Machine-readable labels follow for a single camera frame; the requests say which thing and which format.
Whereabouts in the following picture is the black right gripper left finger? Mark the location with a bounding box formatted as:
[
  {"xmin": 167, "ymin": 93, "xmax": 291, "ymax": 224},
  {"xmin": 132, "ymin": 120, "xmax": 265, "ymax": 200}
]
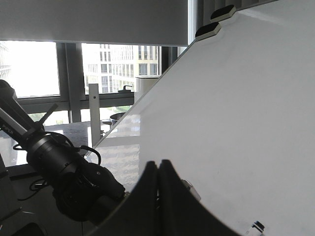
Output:
[{"xmin": 87, "ymin": 161, "xmax": 158, "ymax": 236}]

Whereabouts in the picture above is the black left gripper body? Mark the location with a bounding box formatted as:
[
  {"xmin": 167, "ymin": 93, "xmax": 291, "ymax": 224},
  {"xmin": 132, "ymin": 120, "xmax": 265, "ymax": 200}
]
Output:
[{"xmin": 53, "ymin": 163, "xmax": 125, "ymax": 225}]

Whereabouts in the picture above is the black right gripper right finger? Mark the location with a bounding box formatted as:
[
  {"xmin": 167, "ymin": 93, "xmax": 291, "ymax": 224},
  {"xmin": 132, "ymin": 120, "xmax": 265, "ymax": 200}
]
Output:
[{"xmin": 158, "ymin": 160, "xmax": 238, "ymax": 236}]

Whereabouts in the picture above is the black whiteboard marker with tape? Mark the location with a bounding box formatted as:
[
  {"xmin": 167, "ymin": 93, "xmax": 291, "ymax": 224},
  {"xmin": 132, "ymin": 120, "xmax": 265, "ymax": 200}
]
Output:
[{"xmin": 245, "ymin": 221, "xmax": 265, "ymax": 236}]

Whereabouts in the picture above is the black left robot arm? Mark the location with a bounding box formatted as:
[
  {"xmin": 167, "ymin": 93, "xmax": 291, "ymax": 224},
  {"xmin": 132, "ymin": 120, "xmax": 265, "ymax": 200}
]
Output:
[{"xmin": 0, "ymin": 80, "xmax": 125, "ymax": 225}]

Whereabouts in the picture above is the black whiteboard eraser lower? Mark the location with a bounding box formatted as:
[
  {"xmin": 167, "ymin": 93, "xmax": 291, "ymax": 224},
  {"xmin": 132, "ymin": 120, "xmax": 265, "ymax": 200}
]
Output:
[{"xmin": 195, "ymin": 22, "xmax": 221, "ymax": 41}]

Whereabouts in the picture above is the black whiteboard eraser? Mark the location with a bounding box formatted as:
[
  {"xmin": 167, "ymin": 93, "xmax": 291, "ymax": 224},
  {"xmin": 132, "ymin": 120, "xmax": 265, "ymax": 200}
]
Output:
[
  {"xmin": 195, "ymin": 22, "xmax": 221, "ymax": 41},
  {"xmin": 210, "ymin": 4, "xmax": 236, "ymax": 22}
]

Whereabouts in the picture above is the black whiteboard eraser upper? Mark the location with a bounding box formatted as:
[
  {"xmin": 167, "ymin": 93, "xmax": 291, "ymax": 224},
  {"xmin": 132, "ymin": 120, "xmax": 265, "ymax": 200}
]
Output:
[{"xmin": 210, "ymin": 4, "xmax": 236, "ymax": 22}]

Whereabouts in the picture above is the white cylindrical container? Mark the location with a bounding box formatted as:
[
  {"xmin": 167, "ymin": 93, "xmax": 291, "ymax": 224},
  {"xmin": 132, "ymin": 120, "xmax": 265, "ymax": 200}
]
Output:
[{"xmin": 134, "ymin": 75, "xmax": 159, "ymax": 104}]

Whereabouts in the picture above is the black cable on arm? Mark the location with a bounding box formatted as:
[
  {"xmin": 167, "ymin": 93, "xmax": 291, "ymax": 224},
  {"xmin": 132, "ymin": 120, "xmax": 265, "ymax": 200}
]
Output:
[{"xmin": 12, "ymin": 131, "xmax": 102, "ymax": 201}]

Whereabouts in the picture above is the white upright post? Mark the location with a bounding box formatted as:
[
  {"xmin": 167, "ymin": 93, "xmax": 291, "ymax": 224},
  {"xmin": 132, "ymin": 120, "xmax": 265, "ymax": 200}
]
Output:
[{"xmin": 89, "ymin": 84, "xmax": 101, "ymax": 147}]

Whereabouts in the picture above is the white whiteboard with aluminium frame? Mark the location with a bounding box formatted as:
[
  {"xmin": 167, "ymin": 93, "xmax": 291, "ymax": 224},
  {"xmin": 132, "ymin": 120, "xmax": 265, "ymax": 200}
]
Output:
[{"xmin": 95, "ymin": 0, "xmax": 315, "ymax": 236}]

